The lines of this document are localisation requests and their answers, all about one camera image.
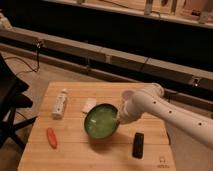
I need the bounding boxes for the white rectangular block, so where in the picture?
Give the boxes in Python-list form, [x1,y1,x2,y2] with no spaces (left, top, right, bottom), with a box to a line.
[82,98,97,113]

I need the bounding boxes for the black rectangular remote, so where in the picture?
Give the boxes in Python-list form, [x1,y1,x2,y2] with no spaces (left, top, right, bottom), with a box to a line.
[132,133,144,159]

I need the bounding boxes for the black office chair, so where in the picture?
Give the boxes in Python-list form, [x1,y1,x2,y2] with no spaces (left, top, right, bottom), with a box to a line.
[0,54,36,149]

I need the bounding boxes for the black cable on floor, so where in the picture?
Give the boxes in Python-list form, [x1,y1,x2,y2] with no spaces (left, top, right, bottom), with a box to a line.
[3,39,45,76]

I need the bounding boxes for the wooden shelf with items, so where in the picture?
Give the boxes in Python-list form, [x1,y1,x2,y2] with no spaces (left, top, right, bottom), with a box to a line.
[48,0,213,24]

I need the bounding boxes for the green ceramic bowl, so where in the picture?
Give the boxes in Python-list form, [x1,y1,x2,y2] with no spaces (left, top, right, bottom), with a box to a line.
[84,103,119,139]

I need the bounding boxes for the long metal rail beam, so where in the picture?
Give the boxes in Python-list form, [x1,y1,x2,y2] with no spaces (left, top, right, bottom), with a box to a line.
[0,28,213,111]

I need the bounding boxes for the white plastic bottle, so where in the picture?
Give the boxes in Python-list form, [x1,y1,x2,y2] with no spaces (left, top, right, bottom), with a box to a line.
[52,89,68,119]

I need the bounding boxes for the orange carrot toy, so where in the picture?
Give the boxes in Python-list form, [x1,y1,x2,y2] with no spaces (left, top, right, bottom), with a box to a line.
[46,128,57,149]

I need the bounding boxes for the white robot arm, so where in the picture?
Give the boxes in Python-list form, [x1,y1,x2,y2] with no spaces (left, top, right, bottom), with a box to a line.
[118,83,213,150]

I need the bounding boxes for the white paper cup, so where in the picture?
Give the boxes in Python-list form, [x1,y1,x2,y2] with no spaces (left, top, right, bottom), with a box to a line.
[121,90,133,107]

